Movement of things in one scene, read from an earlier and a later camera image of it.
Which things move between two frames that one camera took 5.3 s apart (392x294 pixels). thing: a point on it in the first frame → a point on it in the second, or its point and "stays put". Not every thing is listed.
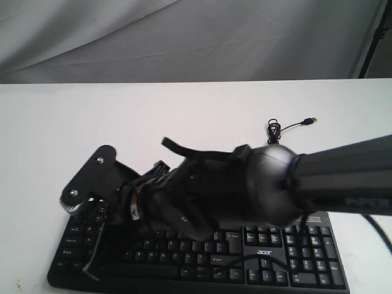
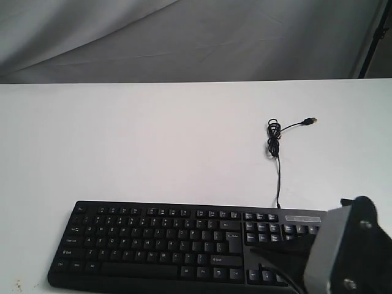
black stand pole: (379, 34) stays put
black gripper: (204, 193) → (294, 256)
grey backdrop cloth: (81, 41) stays put
